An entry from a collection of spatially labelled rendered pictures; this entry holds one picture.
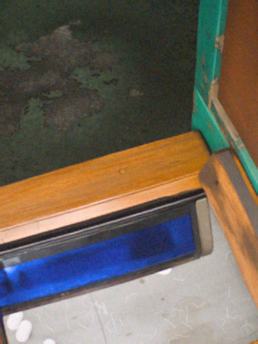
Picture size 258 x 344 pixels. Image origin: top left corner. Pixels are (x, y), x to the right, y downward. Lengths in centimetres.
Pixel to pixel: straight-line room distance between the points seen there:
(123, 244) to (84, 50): 183
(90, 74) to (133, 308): 146
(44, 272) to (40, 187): 45
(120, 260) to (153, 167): 45
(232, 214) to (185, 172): 16
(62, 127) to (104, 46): 46
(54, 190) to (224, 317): 37
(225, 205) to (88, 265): 38
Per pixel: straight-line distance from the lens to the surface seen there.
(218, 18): 84
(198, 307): 91
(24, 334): 89
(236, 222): 88
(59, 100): 216
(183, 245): 59
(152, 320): 90
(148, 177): 100
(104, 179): 100
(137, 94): 215
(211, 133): 102
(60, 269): 57
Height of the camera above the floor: 159
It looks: 55 degrees down
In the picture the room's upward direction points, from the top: 2 degrees counter-clockwise
